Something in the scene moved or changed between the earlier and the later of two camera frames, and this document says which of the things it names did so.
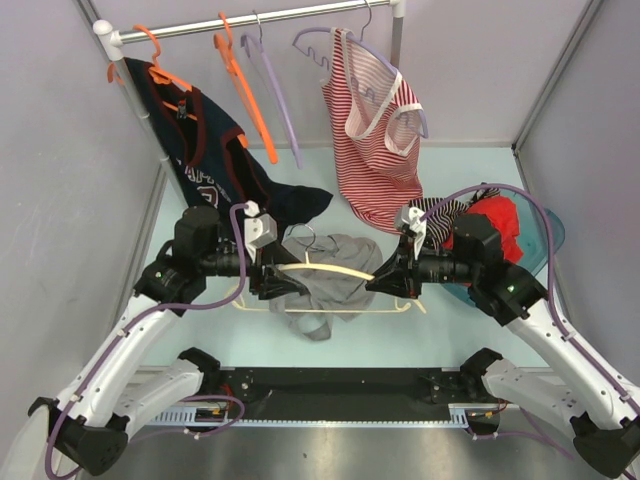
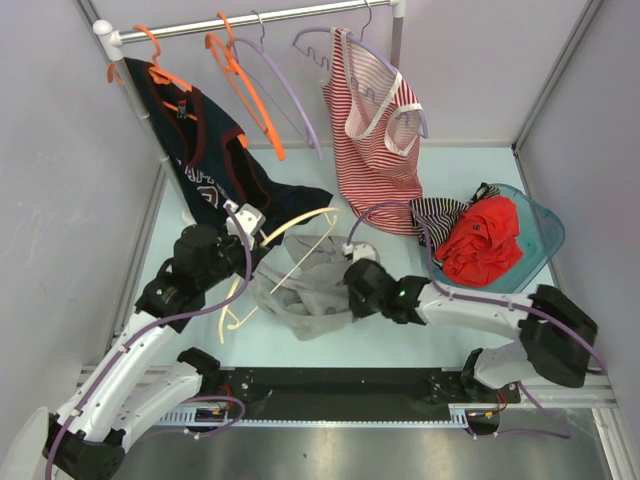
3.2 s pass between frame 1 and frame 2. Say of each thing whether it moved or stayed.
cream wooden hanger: moved
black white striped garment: stayed
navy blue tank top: stayed
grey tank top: stayed
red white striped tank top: stayed
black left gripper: moved
